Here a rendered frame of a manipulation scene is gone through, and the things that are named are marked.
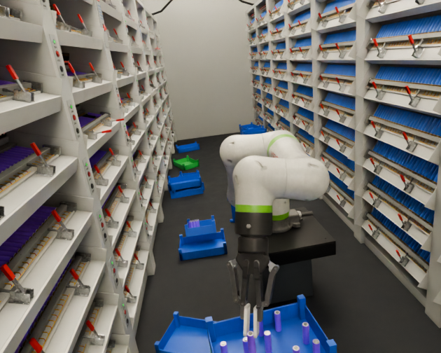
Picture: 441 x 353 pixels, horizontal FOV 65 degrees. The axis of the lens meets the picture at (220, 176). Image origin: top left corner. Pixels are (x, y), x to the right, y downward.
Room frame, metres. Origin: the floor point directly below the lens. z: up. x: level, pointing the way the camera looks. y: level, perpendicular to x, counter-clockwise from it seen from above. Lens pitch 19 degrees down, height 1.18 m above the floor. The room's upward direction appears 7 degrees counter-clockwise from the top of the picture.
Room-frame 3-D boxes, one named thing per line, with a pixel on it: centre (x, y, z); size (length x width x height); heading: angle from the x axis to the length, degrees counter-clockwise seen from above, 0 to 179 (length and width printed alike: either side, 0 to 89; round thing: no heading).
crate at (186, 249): (1.98, 0.17, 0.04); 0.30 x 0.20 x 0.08; 92
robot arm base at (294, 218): (1.52, -0.30, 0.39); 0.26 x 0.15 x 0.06; 95
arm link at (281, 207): (1.51, -0.24, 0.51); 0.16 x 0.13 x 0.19; 87
